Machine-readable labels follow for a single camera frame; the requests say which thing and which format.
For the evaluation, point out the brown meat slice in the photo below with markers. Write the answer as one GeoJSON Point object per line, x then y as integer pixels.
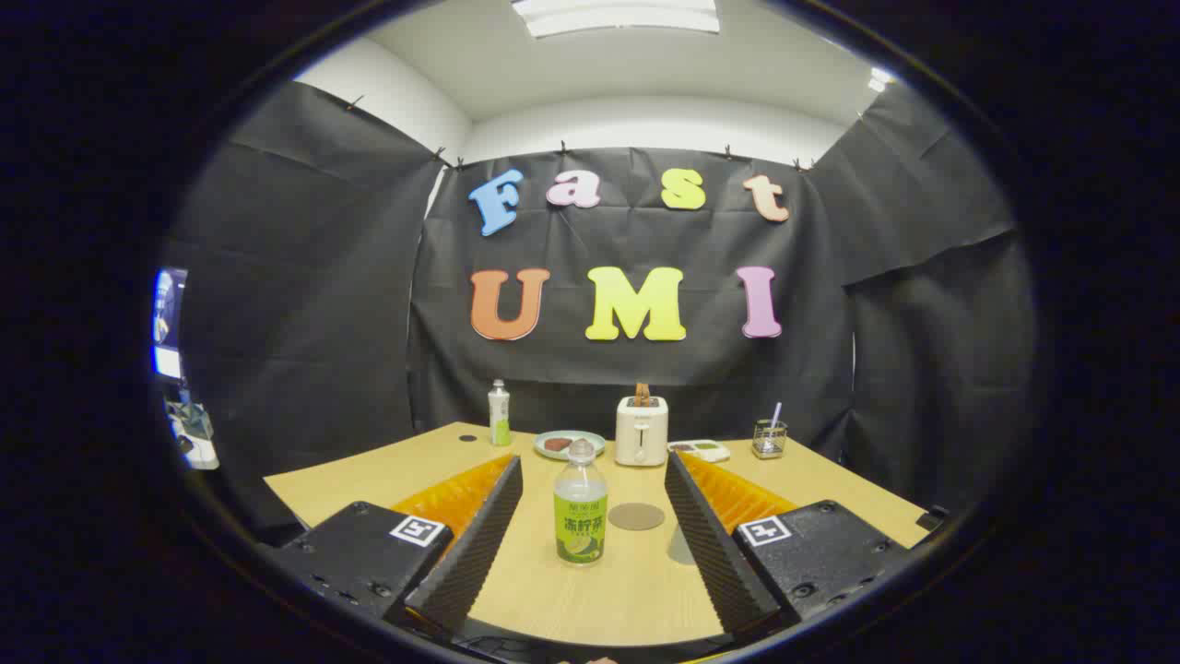
{"type": "Point", "coordinates": [558, 444]}

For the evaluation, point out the white divided condiment dish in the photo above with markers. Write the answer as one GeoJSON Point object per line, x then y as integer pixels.
{"type": "Point", "coordinates": [701, 451]}

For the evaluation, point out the small white green bottle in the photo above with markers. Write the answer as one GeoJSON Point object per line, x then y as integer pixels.
{"type": "Point", "coordinates": [499, 415]}

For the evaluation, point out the white and teal clutter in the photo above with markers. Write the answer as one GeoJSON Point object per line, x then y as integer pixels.
{"type": "Point", "coordinates": [194, 433]}

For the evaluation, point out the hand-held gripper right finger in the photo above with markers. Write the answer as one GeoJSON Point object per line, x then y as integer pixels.
{"type": "Point", "coordinates": [710, 553]}

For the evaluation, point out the wooden table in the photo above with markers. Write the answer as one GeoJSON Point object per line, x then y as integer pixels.
{"type": "Point", "coordinates": [599, 599]}

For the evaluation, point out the ceiling light panel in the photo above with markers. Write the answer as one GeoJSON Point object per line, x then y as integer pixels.
{"type": "Point", "coordinates": [880, 79]}
{"type": "Point", "coordinates": [618, 17]}

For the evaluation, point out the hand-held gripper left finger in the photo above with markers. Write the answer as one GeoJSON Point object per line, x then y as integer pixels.
{"type": "Point", "coordinates": [479, 553]}

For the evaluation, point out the white toaster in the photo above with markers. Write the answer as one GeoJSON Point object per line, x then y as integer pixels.
{"type": "Point", "coordinates": [641, 433]}

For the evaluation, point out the computer monitor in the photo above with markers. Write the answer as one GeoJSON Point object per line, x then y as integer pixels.
{"type": "Point", "coordinates": [170, 323]}

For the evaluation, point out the brown bread slice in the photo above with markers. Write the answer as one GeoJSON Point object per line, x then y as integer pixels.
{"type": "Point", "coordinates": [642, 395]}

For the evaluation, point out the pale green plate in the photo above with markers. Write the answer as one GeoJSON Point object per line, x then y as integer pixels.
{"type": "Point", "coordinates": [590, 445]}

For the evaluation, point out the round brown coaster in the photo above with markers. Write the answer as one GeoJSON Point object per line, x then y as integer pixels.
{"type": "Point", "coordinates": [636, 516]}

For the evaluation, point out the clear juice bottle green label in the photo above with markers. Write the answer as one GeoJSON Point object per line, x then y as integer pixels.
{"type": "Point", "coordinates": [581, 526]}

